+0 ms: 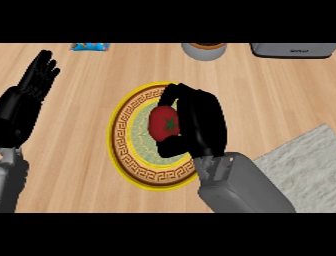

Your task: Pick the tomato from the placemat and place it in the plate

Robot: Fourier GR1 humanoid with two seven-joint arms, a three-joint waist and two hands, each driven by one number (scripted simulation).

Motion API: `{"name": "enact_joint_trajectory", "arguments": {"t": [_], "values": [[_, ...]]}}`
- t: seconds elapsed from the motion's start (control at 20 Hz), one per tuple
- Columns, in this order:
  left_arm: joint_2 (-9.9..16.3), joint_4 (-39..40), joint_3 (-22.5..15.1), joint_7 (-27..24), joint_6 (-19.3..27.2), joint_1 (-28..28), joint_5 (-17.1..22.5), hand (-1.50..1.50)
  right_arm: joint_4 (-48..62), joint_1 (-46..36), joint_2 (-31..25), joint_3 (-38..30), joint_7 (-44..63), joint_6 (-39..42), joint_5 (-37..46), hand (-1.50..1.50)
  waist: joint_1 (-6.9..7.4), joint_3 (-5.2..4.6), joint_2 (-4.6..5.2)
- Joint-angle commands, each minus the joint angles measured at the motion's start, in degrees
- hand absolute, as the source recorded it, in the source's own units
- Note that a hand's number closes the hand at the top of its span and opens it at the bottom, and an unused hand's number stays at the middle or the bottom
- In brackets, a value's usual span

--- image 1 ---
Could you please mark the grey pot with brown rim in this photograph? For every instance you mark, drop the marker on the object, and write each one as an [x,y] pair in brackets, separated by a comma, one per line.
[203,50]

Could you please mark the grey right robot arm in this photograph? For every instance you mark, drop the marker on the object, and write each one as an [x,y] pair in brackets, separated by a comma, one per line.
[239,186]

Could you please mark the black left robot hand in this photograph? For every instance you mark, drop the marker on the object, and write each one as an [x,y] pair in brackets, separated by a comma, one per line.
[17,103]

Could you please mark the red tomato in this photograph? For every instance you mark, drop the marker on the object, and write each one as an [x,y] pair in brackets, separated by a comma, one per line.
[163,123]

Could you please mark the pale grey placemat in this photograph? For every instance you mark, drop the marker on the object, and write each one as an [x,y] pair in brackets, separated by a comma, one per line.
[308,170]

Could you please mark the grey appliance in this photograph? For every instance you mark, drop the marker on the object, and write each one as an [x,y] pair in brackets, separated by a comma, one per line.
[293,50]

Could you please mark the yellow-rimmed patterned plate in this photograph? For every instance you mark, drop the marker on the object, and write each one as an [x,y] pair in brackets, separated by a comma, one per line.
[126,133]

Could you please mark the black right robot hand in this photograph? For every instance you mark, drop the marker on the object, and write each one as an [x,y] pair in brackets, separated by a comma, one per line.
[202,123]

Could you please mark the blue snack packet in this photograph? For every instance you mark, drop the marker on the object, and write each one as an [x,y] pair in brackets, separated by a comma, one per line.
[89,46]

